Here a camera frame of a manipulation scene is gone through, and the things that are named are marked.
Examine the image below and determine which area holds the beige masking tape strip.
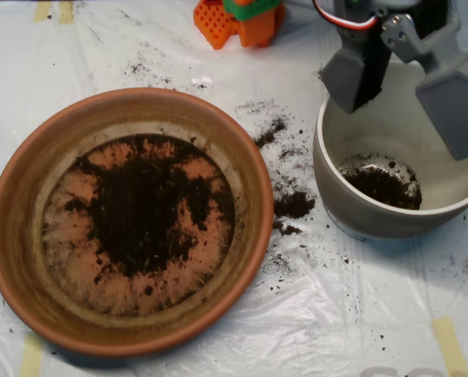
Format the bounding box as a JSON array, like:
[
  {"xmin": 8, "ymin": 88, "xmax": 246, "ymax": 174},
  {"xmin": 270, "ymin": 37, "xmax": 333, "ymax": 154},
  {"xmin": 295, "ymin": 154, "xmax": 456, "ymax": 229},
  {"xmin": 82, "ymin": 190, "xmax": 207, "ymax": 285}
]
[
  {"xmin": 58, "ymin": 2, "xmax": 76, "ymax": 25},
  {"xmin": 33, "ymin": 2, "xmax": 50, "ymax": 23},
  {"xmin": 20, "ymin": 333, "xmax": 45, "ymax": 377},
  {"xmin": 432, "ymin": 317, "xmax": 468, "ymax": 377}
]

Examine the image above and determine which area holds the large spilled soil clump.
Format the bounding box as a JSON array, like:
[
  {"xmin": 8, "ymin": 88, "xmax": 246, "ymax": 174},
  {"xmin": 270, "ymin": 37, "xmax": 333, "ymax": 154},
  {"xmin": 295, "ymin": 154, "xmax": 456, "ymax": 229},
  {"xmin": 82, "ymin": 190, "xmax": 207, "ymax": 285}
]
[{"xmin": 272, "ymin": 191, "xmax": 316, "ymax": 219}]

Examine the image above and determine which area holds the clear plastic cover sheet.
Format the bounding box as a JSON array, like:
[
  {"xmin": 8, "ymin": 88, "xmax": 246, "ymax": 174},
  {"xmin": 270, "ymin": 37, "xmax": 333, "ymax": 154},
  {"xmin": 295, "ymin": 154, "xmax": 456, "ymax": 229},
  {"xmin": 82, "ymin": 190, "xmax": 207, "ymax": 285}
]
[{"xmin": 0, "ymin": 0, "xmax": 468, "ymax": 377}]

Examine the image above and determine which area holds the white ceramic pot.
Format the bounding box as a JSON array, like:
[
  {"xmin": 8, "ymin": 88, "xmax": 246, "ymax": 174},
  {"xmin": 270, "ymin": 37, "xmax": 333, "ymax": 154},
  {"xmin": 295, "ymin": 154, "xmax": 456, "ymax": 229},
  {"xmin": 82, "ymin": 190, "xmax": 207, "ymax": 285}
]
[{"xmin": 313, "ymin": 58, "xmax": 468, "ymax": 241}]

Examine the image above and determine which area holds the terracotta clay bowl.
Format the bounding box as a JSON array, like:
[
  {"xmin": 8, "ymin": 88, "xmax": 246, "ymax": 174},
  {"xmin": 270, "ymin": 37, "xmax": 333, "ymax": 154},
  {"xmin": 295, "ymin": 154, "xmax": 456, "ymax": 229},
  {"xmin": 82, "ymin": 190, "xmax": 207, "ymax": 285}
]
[{"xmin": 0, "ymin": 86, "xmax": 275, "ymax": 358}]

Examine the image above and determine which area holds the dark soil heap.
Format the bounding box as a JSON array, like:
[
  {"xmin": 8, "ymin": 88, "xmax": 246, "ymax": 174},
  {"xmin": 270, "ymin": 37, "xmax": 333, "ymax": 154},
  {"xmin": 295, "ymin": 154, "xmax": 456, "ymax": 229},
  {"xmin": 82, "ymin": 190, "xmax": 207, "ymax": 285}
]
[{"xmin": 338, "ymin": 161, "xmax": 422, "ymax": 211}]

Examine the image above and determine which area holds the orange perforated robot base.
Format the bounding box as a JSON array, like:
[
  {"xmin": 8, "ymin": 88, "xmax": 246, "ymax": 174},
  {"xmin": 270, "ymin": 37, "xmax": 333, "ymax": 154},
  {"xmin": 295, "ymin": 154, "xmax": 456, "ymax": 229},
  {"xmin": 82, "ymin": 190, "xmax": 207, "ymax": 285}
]
[{"xmin": 193, "ymin": 0, "xmax": 286, "ymax": 50}]

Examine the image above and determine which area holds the elongated spilled soil clump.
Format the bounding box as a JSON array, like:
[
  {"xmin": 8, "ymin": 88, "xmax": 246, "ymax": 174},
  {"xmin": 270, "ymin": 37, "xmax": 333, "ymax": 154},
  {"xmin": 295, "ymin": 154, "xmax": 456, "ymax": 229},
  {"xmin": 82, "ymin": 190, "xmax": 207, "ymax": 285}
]
[{"xmin": 255, "ymin": 119, "xmax": 288, "ymax": 148}]

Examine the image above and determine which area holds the red white servo cable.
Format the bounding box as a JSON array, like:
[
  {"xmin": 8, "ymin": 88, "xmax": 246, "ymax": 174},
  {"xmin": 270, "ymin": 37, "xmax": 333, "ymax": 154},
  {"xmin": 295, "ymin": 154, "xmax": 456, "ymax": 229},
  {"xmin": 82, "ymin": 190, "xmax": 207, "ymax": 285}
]
[{"xmin": 311, "ymin": 0, "xmax": 378, "ymax": 31}]

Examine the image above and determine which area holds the dark soil pile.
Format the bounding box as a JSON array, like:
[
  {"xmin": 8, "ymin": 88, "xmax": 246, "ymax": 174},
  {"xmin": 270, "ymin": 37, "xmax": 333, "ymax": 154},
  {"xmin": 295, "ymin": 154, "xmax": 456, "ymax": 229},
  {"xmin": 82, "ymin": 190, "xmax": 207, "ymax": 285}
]
[{"xmin": 63, "ymin": 133, "xmax": 235, "ymax": 286}]

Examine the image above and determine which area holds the flat spilled soil clump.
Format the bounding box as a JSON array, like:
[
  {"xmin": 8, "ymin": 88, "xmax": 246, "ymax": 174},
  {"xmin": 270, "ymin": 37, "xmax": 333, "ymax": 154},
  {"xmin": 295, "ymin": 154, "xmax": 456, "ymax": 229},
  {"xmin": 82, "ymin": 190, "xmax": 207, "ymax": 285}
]
[{"xmin": 272, "ymin": 221, "xmax": 304, "ymax": 236}]

